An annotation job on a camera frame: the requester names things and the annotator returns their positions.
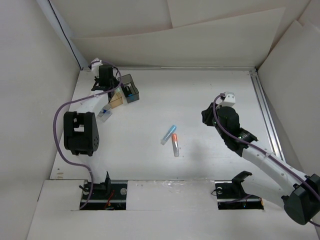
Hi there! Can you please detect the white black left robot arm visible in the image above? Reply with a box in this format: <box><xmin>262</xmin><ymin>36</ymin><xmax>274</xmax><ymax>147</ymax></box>
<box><xmin>63</xmin><ymin>61</ymin><xmax>121</xmax><ymax>157</ymax></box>

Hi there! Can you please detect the orange highlighter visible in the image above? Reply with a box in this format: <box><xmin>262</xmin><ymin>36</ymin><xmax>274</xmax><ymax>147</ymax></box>
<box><xmin>171</xmin><ymin>133</ymin><xmax>180</xmax><ymax>157</ymax></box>

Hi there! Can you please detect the clear translucent container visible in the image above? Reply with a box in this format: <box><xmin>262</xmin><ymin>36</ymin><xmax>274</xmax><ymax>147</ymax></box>
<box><xmin>97</xmin><ymin>104</ymin><xmax>112</xmax><ymax>123</ymax></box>

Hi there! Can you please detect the green clear-cap highlighter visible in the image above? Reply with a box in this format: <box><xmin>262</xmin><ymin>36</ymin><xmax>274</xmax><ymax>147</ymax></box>
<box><xmin>114</xmin><ymin>87</ymin><xmax>122</xmax><ymax>95</ymax></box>

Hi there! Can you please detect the grey translucent container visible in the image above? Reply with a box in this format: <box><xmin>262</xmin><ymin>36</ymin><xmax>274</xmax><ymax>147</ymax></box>
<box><xmin>117</xmin><ymin>74</ymin><xmax>140</xmax><ymax>104</ymax></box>

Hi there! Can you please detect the light blue highlighter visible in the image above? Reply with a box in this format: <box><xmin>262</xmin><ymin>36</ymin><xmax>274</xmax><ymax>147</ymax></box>
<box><xmin>160</xmin><ymin>125</ymin><xmax>177</xmax><ymax>145</ymax></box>

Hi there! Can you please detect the orange translucent container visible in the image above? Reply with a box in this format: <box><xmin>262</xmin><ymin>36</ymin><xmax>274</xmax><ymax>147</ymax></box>
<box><xmin>109</xmin><ymin>94</ymin><xmax>123</xmax><ymax>109</ymax></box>

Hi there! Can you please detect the aluminium rail right edge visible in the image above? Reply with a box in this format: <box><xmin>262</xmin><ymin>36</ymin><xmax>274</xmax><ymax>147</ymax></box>
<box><xmin>249</xmin><ymin>68</ymin><xmax>286</xmax><ymax>162</ymax></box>

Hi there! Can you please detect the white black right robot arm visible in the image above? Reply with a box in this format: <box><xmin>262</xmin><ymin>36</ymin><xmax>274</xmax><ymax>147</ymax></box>
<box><xmin>201</xmin><ymin>102</ymin><xmax>320</xmax><ymax>225</ymax></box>

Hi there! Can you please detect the aluminium rail edge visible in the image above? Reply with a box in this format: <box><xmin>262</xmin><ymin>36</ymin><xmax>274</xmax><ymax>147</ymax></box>
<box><xmin>249</xmin><ymin>68</ymin><xmax>286</xmax><ymax>162</ymax></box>
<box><xmin>117</xmin><ymin>66</ymin><xmax>257</xmax><ymax>72</ymax></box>

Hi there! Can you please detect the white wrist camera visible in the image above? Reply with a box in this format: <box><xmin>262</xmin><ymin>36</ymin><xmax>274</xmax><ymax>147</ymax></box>
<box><xmin>220</xmin><ymin>91</ymin><xmax>236</xmax><ymax>107</ymax></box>
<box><xmin>89</xmin><ymin>58</ymin><xmax>103</xmax><ymax>78</ymax></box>

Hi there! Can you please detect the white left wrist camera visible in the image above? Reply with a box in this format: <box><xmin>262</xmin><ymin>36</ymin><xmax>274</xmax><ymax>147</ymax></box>
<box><xmin>89</xmin><ymin>58</ymin><xmax>103</xmax><ymax>78</ymax></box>

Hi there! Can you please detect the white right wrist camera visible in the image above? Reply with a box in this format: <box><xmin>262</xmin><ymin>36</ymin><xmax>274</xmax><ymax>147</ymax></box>
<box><xmin>220</xmin><ymin>91</ymin><xmax>236</xmax><ymax>107</ymax></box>

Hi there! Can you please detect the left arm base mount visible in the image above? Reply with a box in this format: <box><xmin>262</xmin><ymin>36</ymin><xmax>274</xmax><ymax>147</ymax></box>
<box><xmin>79</xmin><ymin>181</ymin><xmax>128</xmax><ymax>211</ymax></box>

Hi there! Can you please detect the black marker blue cap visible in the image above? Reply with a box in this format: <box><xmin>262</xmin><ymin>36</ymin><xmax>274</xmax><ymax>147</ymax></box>
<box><xmin>125</xmin><ymin>86</ymin><xmax>134</xmax><ymax>99</ymax></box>

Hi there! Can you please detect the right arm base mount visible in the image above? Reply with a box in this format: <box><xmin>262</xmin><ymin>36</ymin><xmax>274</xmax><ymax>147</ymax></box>
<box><xmin>211</xmin><ymin>171</ymin><xmax>264</xmax><ymax>210</ymax></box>

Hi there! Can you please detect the aluminium rail back edge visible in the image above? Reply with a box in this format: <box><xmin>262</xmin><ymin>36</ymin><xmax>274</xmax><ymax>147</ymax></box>
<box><xmin>117</xmin><ymin>66</ymin><xmax>257</xmax><ymax>72</ymax></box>

